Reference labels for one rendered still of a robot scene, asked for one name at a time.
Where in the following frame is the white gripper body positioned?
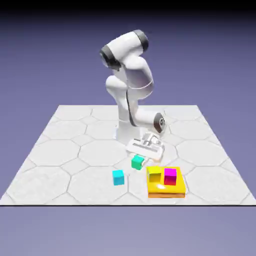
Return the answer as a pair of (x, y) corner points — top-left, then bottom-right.
(125, 138), (166, 162)

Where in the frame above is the small green cube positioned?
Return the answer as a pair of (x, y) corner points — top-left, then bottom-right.
(130, 154), (145, 171)

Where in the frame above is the small yellow cube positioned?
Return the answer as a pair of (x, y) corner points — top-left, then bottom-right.
(147, 166), (162, 183)

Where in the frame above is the small magenta cube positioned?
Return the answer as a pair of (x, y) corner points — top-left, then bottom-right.
(163, 168), (178, 186)

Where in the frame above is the small cyan cube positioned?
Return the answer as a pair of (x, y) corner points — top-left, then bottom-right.
(112, 169), (125, 186)

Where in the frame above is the large yellow box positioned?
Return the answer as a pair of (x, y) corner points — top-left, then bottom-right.
(146, 166), (186, 199)

